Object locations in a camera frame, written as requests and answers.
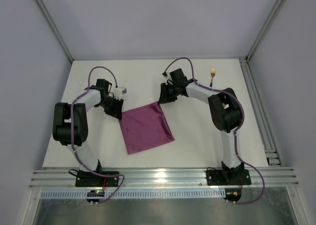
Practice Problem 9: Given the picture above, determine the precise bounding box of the left controller board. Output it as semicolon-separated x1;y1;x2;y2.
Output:
85;189;105;205

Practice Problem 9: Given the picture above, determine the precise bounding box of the left frame post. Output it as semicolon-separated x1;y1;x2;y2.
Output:
34;0;74;63

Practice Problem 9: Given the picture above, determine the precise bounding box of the right controller board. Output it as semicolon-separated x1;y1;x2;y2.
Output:
224;188;242;204

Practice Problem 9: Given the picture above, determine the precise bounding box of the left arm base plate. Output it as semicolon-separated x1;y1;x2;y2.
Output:
69;169;119;188

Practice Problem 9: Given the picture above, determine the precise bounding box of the gold fork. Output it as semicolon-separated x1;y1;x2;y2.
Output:
209;68;216;87

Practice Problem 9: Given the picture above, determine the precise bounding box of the controller board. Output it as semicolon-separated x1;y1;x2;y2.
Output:
224;188;242;204
85;189;105;205

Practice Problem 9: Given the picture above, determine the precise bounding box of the aluminium rail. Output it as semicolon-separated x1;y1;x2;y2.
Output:
28;167;299;189
239;58;283;167

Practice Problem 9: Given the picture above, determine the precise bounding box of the slotted cable duct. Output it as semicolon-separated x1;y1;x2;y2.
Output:
40;188;225;199

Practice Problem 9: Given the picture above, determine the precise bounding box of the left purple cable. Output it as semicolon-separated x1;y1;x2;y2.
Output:
70;66;124;205

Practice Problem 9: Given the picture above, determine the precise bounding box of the purple satin napkin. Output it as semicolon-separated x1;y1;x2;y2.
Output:
119;102;174;155

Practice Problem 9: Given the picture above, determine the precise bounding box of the right aluminium rail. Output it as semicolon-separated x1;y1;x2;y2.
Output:
239;58;283;167

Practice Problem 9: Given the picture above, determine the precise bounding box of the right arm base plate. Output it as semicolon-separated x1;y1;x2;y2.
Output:
205;167;252;186

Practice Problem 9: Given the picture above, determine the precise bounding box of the right frame post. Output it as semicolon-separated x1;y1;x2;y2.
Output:
245;0;286;62

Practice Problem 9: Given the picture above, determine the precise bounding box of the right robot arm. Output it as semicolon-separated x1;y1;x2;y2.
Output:
158;80;247;186

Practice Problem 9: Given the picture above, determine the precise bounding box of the frame post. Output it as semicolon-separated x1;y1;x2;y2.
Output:
34;0;74;63
245;0;286;62

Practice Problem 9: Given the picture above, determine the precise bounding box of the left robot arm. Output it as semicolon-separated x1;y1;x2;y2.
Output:
52;79;126;176

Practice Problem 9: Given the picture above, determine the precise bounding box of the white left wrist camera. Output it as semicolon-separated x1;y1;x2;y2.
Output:
113;87;127;99

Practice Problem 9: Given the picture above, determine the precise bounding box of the front aluminium rail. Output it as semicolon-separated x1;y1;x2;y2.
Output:
28;167;299;189

